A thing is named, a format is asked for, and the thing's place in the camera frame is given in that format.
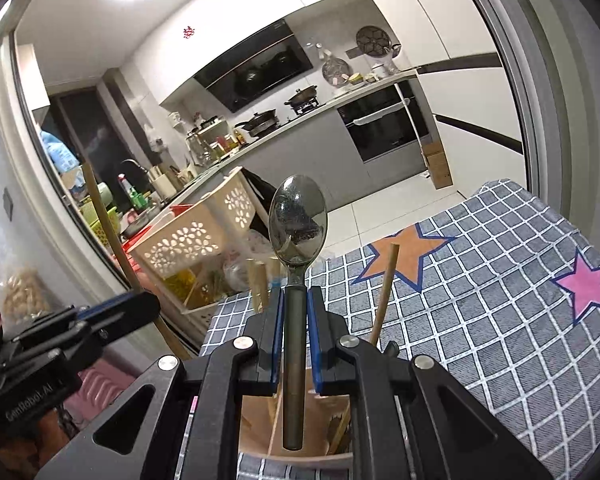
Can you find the black pot on stove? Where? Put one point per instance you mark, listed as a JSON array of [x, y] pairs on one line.
[[304, 100]]

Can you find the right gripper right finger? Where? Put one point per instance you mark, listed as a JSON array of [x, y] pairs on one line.
[[410, 419]]

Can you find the wooden chopstick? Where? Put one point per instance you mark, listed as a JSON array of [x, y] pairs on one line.
[[384, 294], [168, 336]]

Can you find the pink plastic crate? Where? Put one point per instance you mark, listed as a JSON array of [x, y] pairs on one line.
[[102, 383]]

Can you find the bag of nuts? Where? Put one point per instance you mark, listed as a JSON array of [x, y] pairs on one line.
[[23, 297]]

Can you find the dark metal spoon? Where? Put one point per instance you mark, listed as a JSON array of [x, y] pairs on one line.
[[297, 224]]

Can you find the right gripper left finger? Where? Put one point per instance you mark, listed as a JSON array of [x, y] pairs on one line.
[[180, 419]]

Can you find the black range hood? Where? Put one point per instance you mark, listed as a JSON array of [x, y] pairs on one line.
[[258, 64]]

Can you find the black wok on stove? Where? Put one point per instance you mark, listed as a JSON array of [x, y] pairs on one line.
[[260, 124]]

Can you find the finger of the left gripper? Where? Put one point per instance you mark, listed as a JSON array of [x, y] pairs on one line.
[[121, 315]]

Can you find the cardboard box on floor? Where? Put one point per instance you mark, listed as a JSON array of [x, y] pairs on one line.
[[437, 164]]

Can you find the white refrigerator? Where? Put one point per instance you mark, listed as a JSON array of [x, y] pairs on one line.
[[466, 87]]

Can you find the black built-in oven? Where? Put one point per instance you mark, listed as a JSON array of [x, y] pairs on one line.
[[384, 120]]

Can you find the beige perforated storage rack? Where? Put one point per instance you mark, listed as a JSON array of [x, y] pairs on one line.
[[198, 256]]

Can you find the grey checked tablecloth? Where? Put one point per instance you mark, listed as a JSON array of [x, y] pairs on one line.
[[510, 306]]

